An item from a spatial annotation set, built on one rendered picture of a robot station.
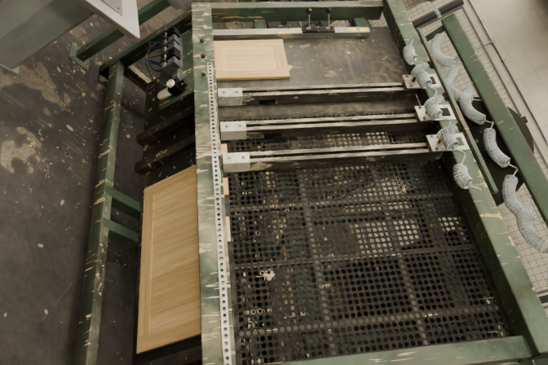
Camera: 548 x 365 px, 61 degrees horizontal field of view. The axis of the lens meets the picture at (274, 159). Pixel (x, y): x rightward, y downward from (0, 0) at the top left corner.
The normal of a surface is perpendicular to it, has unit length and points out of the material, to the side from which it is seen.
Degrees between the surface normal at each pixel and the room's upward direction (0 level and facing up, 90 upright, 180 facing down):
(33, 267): 0
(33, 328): 0
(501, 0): 90
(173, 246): 90
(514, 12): 90
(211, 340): 55
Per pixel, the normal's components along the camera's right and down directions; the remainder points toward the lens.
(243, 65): 0.07, -0.59
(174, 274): -0.51, -0.45
